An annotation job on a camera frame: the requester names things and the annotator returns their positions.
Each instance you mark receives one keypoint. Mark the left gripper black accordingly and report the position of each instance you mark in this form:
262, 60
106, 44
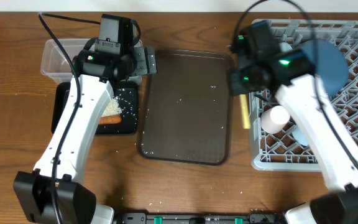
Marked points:
143, 68

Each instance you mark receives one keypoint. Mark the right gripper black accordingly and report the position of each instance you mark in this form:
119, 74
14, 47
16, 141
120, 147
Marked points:
237, 88

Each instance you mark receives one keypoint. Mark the light blue bowl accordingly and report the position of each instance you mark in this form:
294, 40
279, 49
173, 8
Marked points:
285, 47

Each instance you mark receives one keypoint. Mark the yellow plastic spoon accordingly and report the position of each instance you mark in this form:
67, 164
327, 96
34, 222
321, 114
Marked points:
244, 111

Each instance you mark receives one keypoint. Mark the pink cup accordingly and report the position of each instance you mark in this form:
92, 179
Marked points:
274, 120

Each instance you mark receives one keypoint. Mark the orange carrot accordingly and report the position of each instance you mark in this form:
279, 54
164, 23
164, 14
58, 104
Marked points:
114, 119

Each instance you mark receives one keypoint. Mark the light blue cup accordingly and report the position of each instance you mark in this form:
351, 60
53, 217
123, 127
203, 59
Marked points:
299, 137

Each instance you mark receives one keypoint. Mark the dark blue plate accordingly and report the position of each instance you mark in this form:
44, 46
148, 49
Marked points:
332, 67

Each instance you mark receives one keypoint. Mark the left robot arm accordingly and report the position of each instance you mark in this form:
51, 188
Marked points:
53, 192

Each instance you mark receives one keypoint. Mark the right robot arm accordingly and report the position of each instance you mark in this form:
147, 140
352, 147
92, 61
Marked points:
291, 75

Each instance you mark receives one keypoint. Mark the clear plastic waste bin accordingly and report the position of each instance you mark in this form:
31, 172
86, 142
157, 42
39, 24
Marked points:
69, 60

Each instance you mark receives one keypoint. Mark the grey dishwasher rack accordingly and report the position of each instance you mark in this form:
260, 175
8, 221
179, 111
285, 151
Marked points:
283, 152

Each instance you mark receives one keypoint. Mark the black rectangular tray bin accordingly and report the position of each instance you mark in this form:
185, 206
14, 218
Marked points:
128, 98

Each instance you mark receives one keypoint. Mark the spilled white rice pile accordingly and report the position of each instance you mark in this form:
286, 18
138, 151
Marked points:
112, 108

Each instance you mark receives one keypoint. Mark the brown serving tray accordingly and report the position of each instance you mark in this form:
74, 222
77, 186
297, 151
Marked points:
187, 109

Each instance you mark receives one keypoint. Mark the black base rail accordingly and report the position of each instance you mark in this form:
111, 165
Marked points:
253, 218

